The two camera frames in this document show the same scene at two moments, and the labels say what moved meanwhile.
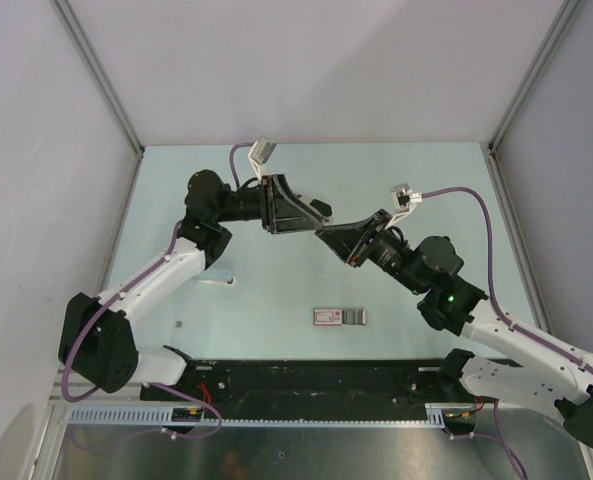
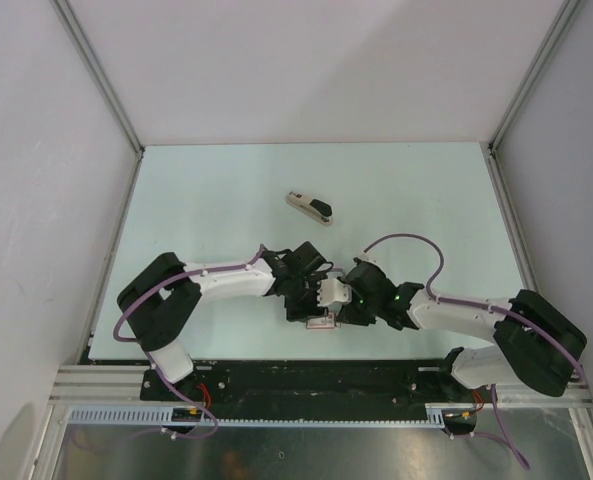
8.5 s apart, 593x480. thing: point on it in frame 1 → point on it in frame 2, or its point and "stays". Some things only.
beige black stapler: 322,208 stays
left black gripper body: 267,202 → 301,301
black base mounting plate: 245,384 stays
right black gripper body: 358,255 → 361,312
